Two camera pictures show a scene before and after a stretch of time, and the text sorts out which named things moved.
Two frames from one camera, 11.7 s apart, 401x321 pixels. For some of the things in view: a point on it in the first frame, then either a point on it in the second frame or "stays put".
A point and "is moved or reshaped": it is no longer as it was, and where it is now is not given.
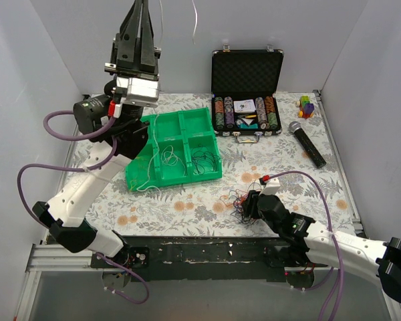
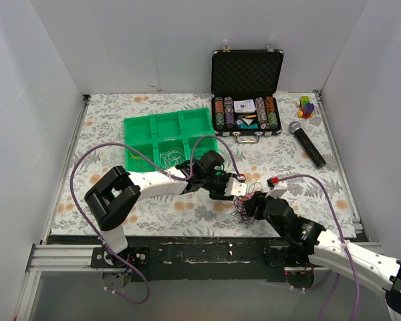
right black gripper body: (250, 205) stays put
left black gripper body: (134, 67) to (221, 186)
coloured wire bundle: (236, 198) stays put
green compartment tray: (182, 148) stays put
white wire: (169, 158) is moved or reshaped
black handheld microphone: (295, 126) stays put
